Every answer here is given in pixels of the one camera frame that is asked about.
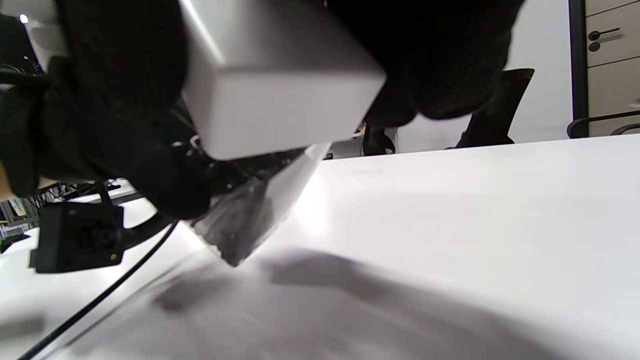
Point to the black framed white partition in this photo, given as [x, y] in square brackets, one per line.
[545, 75]

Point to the clear square coffee jar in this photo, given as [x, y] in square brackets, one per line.
[255, 210]

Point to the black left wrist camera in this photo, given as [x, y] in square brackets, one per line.
[75, 237]

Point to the black solid back office chair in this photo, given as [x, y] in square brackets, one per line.
[500, 110]

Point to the black mesh office chair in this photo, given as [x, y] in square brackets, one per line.
[377, 140]

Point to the white square jar lid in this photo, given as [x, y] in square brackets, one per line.
[280, 90]

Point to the black high back office chair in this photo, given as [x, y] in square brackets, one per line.
[571, 129]

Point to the person's right hand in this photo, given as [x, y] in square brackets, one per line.
[440, 50]

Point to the person's left forearm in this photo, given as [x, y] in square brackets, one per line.
[4, 182]

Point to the person's left hand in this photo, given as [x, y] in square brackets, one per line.
[100, 145]

